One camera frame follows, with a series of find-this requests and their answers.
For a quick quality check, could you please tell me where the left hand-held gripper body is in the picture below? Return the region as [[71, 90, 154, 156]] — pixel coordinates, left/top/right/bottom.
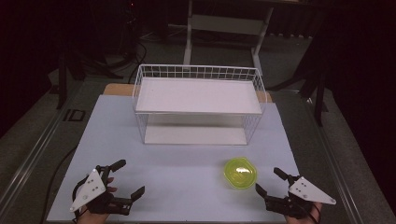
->
[[69, 164, 133, 217]]

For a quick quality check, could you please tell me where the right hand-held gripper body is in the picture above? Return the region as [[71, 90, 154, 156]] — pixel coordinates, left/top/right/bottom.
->
[[264, 175, 337, 219]]

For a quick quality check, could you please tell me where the white wire shelf rack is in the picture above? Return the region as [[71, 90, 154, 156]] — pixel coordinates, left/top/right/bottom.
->
[[132, 63, 268, 147]]

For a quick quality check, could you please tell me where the person's right hand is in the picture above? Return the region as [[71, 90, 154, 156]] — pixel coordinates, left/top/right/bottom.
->
[[285, 201, 323, 224]]

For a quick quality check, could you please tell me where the person's left hand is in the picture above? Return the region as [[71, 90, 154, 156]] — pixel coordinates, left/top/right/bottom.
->
[[76, 176, 119, 224]]

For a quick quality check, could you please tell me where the pale table mat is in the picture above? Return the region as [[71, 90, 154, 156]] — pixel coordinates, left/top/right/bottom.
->
[[46, 94, 302, 224]]

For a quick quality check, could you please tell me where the black stand leg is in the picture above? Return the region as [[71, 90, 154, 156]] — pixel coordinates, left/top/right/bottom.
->
[[56, 50, 69, 110], [297, 59, 330, 127]]

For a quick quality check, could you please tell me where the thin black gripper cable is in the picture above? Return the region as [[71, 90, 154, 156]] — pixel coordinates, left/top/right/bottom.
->
[[306, 202, 322, 224], [71, 174, 92, 224]]

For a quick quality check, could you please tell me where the metal floor rail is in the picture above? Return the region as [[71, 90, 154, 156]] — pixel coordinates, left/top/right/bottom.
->
[[0, 90, 83, 216], [304, 95, 359, 224]]

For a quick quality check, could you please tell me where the black floor cable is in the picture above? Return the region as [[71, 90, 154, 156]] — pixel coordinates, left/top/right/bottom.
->
[[39, 145, 78, 224]]

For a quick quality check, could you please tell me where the bundle of black cables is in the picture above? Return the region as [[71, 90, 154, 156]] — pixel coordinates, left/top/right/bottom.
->
[[78, 36, 149, 86]]

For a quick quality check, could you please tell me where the white metal stand frame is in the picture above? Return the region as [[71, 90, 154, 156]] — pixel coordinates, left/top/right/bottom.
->
[[182, 0, 276, 77]]

